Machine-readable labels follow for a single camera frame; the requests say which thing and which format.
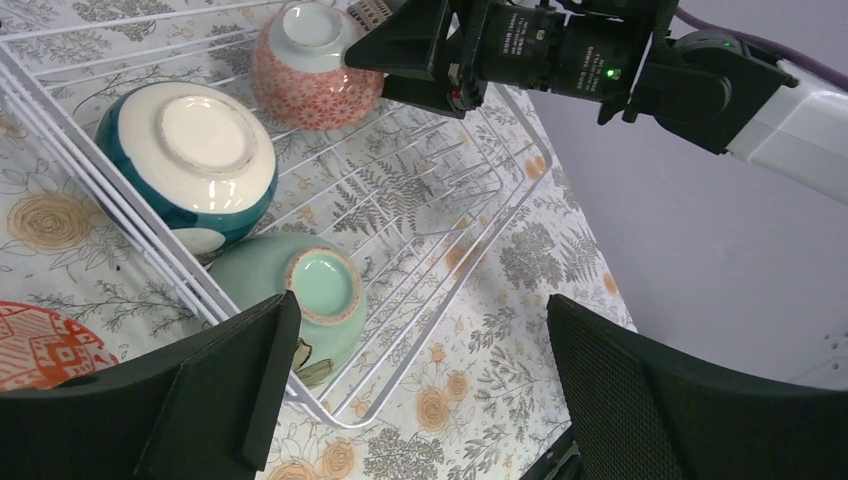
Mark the mint green bowl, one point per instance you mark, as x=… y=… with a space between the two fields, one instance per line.
x=327 y=286

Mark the black gold-rimmed bowl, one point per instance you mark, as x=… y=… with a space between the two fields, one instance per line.
x=371 y=13

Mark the white wire dish rack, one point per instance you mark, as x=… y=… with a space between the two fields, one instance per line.
x=415 y=200

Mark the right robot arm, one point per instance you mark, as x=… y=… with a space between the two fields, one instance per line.
x=724 y=91

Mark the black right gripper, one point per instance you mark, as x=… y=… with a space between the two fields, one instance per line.
x=589 y=50

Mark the blue white patterned bowl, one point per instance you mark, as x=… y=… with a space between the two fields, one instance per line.
x=42 y=349

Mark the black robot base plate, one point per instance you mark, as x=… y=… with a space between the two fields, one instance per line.
x=562 y=461

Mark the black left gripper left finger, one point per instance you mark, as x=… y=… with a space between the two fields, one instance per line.
x=204 y=407

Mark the floral tablecloth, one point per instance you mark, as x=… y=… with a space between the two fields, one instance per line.
x=483 y=400

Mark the teal and cream bowl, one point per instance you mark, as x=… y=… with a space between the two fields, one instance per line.
x=203 y=161

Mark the red patterned bowl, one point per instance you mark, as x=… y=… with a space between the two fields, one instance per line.
x=297 y=69

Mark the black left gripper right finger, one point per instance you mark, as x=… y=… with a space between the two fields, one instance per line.
x=642 y=410

